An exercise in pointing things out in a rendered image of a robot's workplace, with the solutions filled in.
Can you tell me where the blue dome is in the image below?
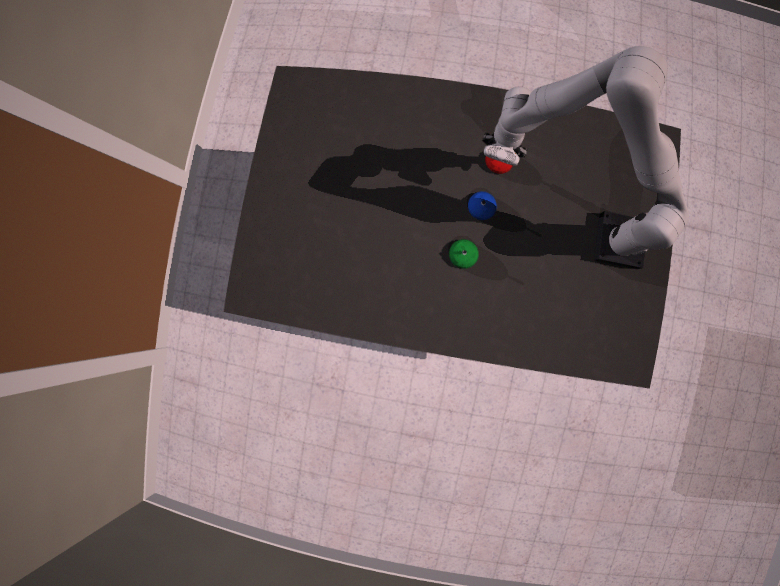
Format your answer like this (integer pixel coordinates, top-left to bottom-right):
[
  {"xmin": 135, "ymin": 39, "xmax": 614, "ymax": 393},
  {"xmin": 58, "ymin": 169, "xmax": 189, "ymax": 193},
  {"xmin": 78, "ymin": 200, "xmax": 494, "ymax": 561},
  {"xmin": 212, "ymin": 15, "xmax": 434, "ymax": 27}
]
[{"xmin": 468, "ymin": 192, "xmax": 497, "ymax": 220}]

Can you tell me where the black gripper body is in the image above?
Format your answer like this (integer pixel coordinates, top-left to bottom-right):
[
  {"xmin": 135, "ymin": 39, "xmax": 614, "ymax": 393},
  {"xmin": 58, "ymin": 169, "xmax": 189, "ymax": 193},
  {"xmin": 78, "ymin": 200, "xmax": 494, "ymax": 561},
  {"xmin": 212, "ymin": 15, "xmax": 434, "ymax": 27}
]
[{"xmin": 490, "ymin": 134, "xmax": 522, "ymax": 152}]

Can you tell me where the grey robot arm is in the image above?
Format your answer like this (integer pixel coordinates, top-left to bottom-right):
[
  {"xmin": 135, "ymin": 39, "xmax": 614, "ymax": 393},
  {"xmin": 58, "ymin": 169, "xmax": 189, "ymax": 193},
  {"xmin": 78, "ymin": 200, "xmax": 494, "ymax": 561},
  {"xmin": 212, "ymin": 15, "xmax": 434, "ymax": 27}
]
[{"xmin": 484, "ymin": 46, "xmax": 689, "ymax": 256}]

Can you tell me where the red dome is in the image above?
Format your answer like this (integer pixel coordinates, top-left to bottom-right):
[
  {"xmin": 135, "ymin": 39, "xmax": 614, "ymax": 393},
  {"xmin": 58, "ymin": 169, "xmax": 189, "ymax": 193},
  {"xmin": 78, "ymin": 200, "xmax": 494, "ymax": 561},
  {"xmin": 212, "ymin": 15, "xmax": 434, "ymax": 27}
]
[{"xmin": 485, "ymin": 156, "xmax": 512, "ymax": 174}]

